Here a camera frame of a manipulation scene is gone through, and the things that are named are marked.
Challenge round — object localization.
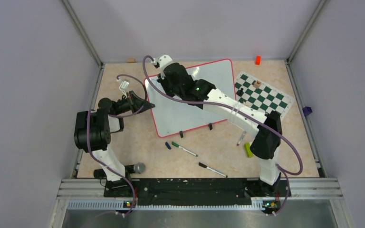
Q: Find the purple toy block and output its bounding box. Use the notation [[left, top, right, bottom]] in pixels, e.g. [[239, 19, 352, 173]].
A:
[[302, 106, 313, 116]]

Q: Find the green white toy brick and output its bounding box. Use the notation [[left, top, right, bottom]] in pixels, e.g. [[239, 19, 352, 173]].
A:
[[244, 142, 253, 158]]

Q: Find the pink purple marker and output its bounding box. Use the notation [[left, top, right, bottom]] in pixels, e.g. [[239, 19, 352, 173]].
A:
[[236, 131, 247, 146]]

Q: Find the white board with pink frame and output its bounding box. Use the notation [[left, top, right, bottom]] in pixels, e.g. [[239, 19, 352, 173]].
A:
[[144, 59, 236, 138]]

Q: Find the purple cable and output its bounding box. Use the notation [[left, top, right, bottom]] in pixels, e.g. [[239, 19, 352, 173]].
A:
[[86, 74, 148, 218], [142, 55, 303, 218]]

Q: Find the orange toy block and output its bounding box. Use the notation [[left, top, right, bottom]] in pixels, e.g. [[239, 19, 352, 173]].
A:
[[255, 56, 262, 66]]

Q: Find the black capped marker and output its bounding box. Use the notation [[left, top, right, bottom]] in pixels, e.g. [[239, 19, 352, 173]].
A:
[[198, 162, 228, 178]]

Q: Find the black grey microphone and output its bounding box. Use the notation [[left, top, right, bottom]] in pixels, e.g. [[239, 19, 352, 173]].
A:
[[93, 162, 146, 179]]

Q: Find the green white chessboard mat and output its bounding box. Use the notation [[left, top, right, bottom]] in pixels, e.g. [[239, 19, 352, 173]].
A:
[[235, 72, 295, 119]]

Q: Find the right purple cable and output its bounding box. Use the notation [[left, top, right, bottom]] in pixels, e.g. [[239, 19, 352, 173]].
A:
[[142, 55, 303, 218]]

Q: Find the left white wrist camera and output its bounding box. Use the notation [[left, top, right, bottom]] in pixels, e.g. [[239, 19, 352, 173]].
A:
[[119, 80, 130, 92]]

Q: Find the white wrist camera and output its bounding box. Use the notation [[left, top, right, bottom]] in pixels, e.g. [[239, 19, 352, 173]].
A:
[[153, 54, 173, 68], [119, 80, 130, 92]]

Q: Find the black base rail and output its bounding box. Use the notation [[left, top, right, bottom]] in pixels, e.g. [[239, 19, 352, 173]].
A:
[[104, 178, 290, 206]]

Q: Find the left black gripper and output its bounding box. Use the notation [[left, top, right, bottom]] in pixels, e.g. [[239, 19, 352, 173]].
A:
[[114, 90, 155, 115]]

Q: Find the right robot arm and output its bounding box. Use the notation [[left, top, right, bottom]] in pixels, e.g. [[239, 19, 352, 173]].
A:
[[154, 61, 282, 196]]

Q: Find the wooden cube chess piece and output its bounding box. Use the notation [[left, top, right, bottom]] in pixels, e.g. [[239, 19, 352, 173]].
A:
[[253, 81, 262, 88]]

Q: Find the blue marker cap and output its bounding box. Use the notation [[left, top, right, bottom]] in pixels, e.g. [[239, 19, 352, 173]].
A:
[[165, 142, 171, 150]]

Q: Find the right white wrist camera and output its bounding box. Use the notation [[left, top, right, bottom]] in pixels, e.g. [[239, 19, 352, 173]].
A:
[[153, 54, 173, 68]]

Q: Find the black chess pawn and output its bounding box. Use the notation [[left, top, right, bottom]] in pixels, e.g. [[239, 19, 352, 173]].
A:
[[236, 88, 244, 96]]

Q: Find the small cork piece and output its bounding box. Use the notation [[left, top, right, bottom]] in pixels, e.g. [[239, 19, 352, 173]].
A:
[[126, 58, 136, 63]]

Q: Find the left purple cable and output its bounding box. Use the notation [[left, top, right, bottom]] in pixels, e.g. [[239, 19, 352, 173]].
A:
[[86, 74, 148, 218]]

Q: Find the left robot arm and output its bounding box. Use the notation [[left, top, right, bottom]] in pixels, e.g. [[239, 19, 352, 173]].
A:
[[74, 91, 155, 196]]

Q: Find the green capped marker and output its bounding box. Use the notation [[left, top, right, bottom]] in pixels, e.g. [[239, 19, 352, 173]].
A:
[[172, 142, 198, 157]]

